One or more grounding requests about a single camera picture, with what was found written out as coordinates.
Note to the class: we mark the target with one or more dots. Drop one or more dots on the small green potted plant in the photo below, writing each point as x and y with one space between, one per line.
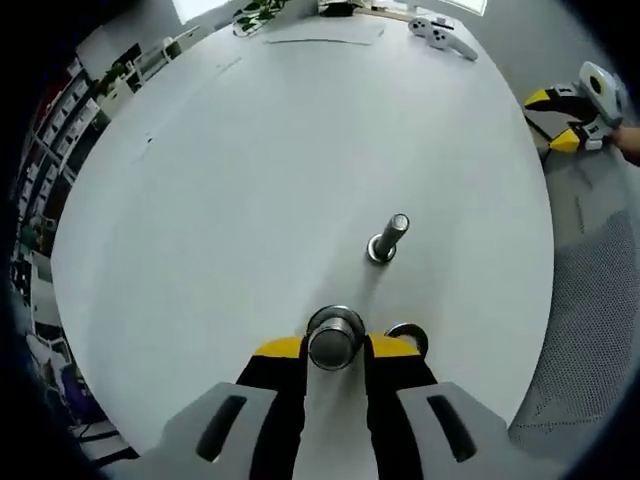
112 75

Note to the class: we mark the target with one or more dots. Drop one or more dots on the grey mesh office chair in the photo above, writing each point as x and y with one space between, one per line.
590 325

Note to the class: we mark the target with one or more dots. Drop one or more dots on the small steel washer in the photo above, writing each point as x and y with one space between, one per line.
371 252

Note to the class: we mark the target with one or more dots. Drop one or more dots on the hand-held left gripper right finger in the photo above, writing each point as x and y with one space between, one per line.
425 430

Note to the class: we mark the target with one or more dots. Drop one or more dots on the thin threaded stud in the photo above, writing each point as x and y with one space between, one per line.
397 225

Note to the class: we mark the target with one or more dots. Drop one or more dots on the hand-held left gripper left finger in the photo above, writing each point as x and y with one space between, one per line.
225 430

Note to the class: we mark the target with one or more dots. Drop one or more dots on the thick threaded stud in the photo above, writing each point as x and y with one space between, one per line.
334 347

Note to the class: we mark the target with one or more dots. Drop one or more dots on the shelf with white bins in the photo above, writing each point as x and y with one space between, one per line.
55 135

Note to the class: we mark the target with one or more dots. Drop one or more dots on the white game controller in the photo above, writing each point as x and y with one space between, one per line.
437 35

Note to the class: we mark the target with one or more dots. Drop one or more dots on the person's right hand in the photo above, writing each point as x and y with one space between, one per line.
631 144

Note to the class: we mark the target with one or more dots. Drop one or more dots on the bright window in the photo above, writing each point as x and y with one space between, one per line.
205 9

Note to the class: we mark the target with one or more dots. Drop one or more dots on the white chair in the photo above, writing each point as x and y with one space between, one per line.
157 55

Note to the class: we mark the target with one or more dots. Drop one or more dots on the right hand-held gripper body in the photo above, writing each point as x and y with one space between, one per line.
607 100

